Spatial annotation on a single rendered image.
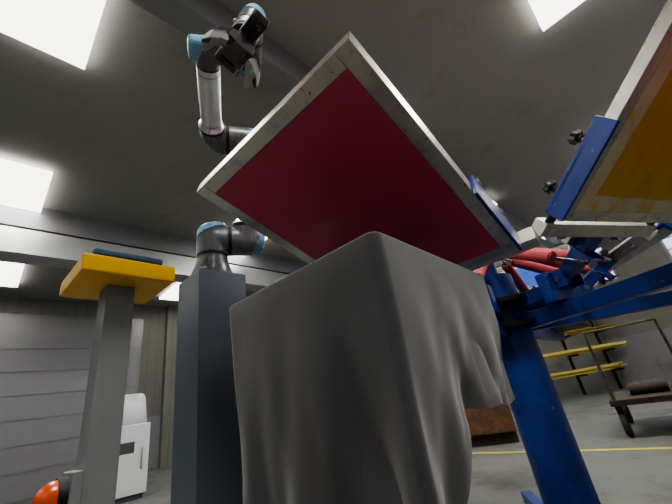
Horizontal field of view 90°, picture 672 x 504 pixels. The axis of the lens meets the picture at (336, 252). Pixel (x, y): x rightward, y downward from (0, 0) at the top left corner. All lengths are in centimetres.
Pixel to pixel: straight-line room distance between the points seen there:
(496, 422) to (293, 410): 410
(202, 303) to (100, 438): 69
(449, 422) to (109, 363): 51
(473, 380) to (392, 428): 26
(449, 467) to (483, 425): 408
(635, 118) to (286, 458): 120
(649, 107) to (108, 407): 139
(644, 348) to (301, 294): 1062
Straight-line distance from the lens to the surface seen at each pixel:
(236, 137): 149
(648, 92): 127
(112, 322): 62
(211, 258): 134
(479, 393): 74
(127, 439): 572
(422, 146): 85
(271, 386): 70
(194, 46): 125
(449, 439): 59
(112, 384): 61
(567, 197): 125
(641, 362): 1106
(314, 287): 62
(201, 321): 120
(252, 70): 101
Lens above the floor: 70
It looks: 24 degrees up
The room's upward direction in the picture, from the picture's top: 10 degrees counter-clockwise
